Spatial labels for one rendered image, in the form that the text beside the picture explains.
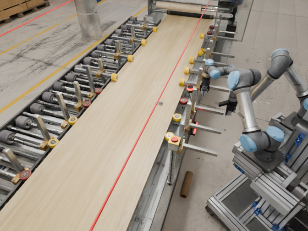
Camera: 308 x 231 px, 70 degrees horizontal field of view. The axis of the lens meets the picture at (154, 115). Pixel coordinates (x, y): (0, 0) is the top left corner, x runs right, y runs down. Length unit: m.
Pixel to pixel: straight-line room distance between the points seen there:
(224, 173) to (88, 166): 1.68
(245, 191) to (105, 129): 1.54
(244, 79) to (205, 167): 1.54
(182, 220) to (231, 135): 1.39
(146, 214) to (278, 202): 0.91
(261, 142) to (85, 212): 1.19
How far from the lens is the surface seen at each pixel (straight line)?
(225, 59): 4.48
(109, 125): 2.01
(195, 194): 2.64
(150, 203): 1.87
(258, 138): 1.54
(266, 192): 1.71
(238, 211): 2.42
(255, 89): 1.89
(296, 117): 2.07
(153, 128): 1.94
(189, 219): 2.51
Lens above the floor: 2.31
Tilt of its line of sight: 43 degrees down
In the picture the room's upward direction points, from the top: straight up
